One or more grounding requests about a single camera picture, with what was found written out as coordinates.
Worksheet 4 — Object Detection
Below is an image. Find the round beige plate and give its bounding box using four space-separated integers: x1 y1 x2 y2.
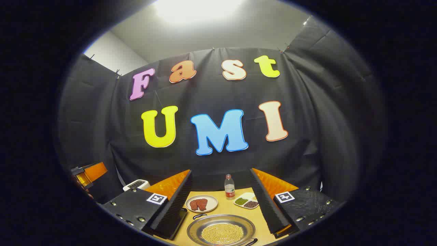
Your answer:
185 195 218 213

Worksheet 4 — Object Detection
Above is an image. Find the clear plastic water bottle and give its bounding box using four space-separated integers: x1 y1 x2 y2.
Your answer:
224 174 236 200

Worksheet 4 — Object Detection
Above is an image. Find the white divided dish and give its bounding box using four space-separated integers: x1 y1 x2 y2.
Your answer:
234 192 259 209

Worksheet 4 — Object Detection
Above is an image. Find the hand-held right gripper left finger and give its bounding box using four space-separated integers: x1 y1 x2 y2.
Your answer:
102 169 193 240

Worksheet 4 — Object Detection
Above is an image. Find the heap of soybeans in pot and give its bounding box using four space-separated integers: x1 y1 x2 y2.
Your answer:
201 223 244 245

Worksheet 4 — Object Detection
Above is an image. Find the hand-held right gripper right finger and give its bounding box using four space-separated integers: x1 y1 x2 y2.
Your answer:
249 167 342 240

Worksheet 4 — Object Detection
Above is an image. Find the white toaster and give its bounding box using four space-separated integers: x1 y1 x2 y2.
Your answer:
123 179 151 192

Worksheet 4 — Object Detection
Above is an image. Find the black backdrop cloth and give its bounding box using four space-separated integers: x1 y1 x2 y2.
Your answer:
56 15 386 205

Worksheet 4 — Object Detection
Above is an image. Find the steel pot with black handles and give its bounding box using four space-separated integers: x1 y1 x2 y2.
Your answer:
187 213 259 246

